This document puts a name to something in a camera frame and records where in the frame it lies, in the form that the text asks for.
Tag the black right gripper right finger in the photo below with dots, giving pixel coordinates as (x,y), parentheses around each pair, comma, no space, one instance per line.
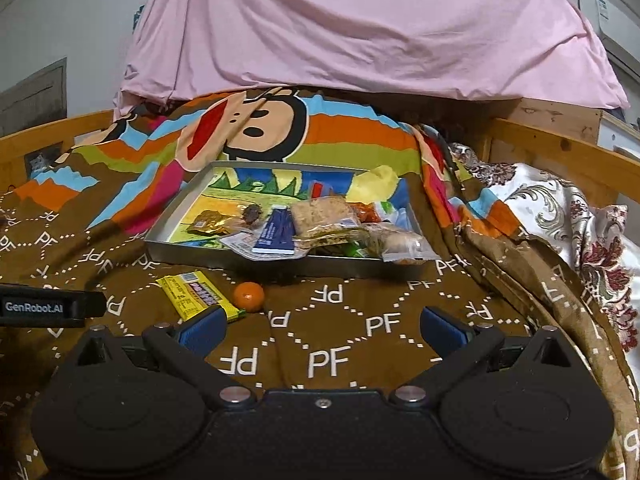
(463,350)

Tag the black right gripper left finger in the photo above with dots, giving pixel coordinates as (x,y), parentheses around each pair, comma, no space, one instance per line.
(181,352)

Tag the yellow snack bar pack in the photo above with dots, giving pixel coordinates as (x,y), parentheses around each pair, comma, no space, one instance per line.
(191,293)

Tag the white pink printed snack packet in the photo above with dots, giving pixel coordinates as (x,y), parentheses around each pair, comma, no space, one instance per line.
(241,243)

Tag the clear bag of bread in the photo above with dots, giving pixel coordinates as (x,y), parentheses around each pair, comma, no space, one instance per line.
(395,245)

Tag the blue white snack pouch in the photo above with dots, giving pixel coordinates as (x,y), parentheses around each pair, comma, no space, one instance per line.
(277,236)

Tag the clear pack of crackers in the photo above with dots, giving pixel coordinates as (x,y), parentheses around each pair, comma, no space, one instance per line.
(323,215)

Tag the green red orange snack packet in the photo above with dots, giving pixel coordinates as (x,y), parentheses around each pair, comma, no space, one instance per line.
(375,212)

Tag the small orange fruit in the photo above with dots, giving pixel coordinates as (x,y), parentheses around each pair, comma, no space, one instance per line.
(249,297)

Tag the colourful monkey print blanket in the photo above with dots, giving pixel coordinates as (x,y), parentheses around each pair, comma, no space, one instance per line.
(81,225)

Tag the metal tray with dinosaur picture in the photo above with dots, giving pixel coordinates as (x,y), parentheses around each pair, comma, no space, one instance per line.
(250,190)

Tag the white floral satin quilt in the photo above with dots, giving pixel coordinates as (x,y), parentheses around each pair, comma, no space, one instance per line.
(589,239)

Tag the wooden cabinet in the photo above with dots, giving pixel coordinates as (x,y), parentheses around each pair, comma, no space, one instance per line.
(584,123)

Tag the pink bed sheet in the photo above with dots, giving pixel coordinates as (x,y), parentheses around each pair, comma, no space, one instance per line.
(457,49)

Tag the white air conditioner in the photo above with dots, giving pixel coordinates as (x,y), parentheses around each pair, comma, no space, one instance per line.
(618,33)

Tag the wooden bed frame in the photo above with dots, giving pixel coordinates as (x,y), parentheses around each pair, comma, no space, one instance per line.
(600,173)

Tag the grey wall panel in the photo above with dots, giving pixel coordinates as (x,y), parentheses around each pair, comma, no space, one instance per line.
(35,100)

